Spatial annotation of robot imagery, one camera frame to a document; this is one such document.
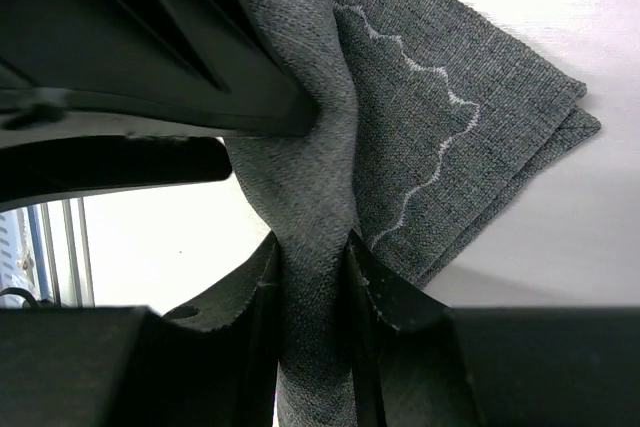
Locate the grey cloth napkin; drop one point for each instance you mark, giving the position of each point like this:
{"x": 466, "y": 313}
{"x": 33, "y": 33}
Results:
{"x": 431, "y": 121}

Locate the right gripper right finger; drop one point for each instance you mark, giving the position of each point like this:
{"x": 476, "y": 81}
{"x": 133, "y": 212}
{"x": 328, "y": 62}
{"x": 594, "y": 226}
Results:
{"x": 417, "y": 362}

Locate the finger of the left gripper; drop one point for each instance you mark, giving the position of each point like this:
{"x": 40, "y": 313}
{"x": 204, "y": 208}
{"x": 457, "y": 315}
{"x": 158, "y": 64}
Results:
{"x": 169, "y": 68}
{"x": 56, "y": 144}

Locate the aluminium mounting rail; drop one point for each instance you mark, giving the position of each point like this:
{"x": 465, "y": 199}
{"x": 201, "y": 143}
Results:
{"x": 60, "y": 247}

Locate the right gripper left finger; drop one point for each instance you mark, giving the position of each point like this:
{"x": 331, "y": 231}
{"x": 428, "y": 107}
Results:
{"x": 211, "y": 361}

